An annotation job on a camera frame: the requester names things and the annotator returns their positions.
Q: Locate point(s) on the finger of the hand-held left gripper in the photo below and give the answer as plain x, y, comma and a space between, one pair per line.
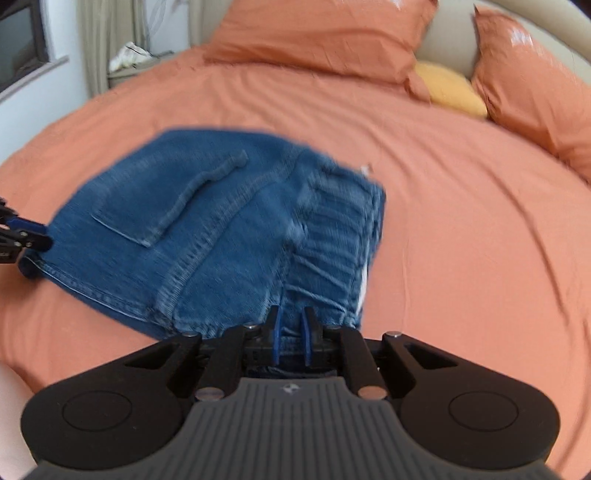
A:
28, 237

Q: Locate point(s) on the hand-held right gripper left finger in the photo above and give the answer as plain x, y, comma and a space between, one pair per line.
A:
275, 338

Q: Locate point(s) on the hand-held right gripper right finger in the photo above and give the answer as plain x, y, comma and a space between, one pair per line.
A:
305, 340

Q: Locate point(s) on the blue denim pants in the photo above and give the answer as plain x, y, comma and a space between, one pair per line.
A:
221, 230

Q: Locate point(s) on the orange bed sheet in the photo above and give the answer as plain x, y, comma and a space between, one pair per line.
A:
461, 240

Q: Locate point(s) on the bedside table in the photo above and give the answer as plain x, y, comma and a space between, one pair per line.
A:
134, 74

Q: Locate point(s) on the dark window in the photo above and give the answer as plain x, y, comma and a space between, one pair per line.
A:
18, 41

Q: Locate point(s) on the white crumpled cloth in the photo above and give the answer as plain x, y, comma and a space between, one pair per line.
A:
128, 54

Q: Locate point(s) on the beige curtain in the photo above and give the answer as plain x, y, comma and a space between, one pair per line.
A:
115, 27

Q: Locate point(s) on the yellow pillow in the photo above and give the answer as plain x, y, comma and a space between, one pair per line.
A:
450, 87

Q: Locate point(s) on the orange pillow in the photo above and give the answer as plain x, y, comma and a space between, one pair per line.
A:
535, 87
323, 37

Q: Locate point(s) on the beige padded headboard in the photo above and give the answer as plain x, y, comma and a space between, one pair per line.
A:
455, 41

